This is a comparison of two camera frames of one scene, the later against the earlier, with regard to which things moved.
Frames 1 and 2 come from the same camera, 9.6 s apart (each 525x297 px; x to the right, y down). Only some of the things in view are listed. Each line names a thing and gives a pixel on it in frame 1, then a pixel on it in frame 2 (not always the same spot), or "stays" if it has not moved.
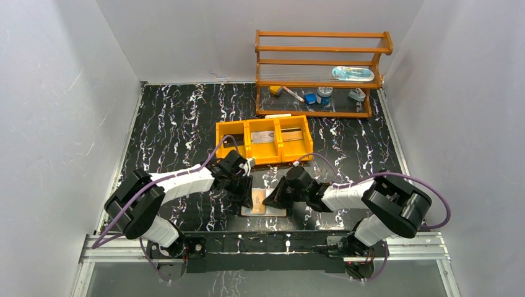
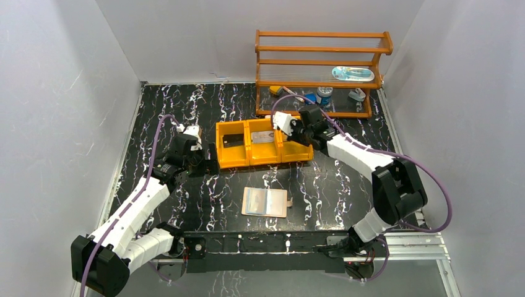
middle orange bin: [264, 142] stays
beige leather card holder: [259, 195] stays
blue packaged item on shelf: [352, 73] stays
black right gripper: [277, 197] → [295, 124]
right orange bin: [295, 138] stays
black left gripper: [237, 185] → [201, 159]
